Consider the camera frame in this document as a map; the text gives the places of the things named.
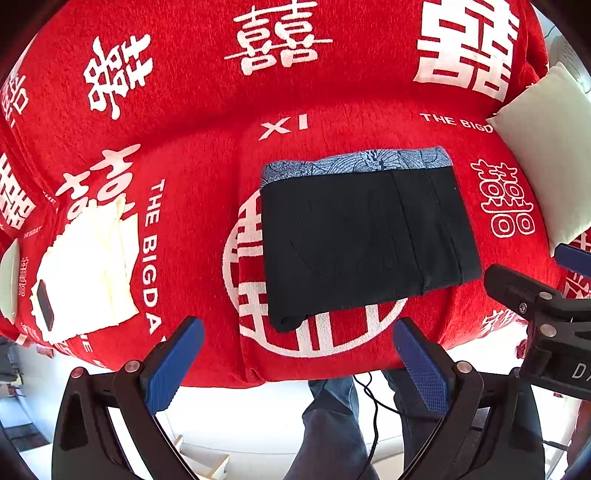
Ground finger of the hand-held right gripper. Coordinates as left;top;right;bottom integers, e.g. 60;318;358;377
483;264;565;324
554;243;591;280

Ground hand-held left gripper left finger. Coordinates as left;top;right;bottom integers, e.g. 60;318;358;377
52;316;206;480

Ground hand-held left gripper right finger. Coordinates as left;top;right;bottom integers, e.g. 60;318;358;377
393;318;546;480

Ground black pants with patterned waistband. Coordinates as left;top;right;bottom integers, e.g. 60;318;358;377
260;146;484;334

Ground person's right leg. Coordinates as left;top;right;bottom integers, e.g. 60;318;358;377
382;368;445;480

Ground person's legs in jeans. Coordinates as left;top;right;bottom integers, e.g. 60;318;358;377
281;377;371;480

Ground white pillow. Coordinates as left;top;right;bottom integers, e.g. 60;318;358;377
487;61;591;257

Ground cream folded cloth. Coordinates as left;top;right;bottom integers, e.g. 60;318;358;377
28;198;140;345

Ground black phone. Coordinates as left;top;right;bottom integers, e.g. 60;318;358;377
34;279;57;330

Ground white cushion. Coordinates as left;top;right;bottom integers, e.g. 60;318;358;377
0;239;22;325

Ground red printed blanket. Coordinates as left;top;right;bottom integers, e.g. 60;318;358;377
0;0;591;391

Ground black cable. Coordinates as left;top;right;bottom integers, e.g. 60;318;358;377
353;373;416;480

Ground light wooden frame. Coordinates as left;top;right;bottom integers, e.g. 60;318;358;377
173;433;232;480

